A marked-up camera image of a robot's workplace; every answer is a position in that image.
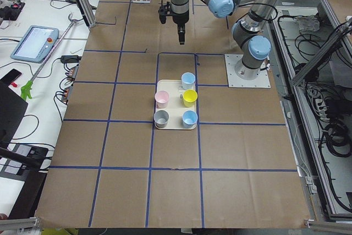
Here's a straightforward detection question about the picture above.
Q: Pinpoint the pink cup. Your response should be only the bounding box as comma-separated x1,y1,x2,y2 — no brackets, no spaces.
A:
155,90,169,108

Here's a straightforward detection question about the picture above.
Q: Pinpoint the teach pendant tablet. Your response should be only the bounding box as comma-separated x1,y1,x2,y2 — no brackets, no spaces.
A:
10,25,59,63

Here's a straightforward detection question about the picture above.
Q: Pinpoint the black power adapter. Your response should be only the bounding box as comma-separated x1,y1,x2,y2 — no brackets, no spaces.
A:
60,55,81,64

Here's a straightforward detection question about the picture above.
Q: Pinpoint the cream plastic tray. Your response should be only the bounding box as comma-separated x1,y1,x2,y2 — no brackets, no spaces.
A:
155,80,197,130

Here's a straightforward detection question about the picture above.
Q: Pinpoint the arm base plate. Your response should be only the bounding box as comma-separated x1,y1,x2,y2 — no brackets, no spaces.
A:
224,54,271,89

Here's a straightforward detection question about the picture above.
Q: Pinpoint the light blue cup near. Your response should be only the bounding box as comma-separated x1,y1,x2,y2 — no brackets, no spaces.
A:
182,110,198,129

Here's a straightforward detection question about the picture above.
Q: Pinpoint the black smartphone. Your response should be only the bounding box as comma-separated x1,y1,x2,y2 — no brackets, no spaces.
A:
1,69,22,85

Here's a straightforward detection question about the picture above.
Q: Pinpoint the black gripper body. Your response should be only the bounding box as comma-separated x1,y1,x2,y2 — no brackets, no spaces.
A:
172,5,189,25

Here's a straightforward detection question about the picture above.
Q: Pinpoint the grey cup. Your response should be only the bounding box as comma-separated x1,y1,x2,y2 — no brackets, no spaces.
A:
153,110,169,128

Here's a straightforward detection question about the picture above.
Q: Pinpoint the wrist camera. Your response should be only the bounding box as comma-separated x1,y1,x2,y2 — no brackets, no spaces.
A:
158,1,172,24

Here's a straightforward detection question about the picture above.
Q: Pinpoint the light blue cup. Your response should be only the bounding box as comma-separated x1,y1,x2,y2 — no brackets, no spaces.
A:
182,110,198,129
181,72,196,90

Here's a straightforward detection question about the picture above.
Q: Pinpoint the light blue cup far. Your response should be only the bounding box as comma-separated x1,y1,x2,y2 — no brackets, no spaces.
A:
181,72,196,90

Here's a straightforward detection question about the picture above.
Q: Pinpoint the yellow cup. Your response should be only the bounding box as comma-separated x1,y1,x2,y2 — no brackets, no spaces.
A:
182,89,198,107

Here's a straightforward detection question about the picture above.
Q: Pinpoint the grabber reach tool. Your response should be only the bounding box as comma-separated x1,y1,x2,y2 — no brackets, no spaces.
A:
20,12,83,100

